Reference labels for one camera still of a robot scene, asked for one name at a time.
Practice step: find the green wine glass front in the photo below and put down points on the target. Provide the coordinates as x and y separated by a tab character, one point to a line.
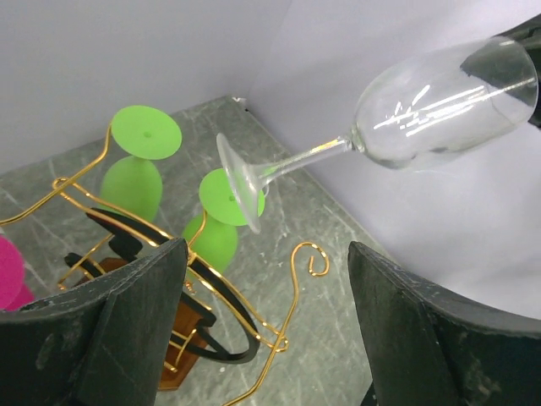
217	243

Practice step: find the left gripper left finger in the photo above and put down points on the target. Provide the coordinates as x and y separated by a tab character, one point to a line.
89	330

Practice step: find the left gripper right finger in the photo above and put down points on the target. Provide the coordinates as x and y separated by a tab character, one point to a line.
427	345

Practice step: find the green wine glass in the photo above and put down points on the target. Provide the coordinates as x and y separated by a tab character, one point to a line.
134	183
217	243

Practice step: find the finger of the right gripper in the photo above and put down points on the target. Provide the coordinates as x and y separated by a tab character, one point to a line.
510	61

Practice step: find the pink plastic wine glass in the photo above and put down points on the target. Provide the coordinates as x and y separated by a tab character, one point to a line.
14	292

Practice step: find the clear plastic cup front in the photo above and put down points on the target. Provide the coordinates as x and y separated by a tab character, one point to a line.
419	111

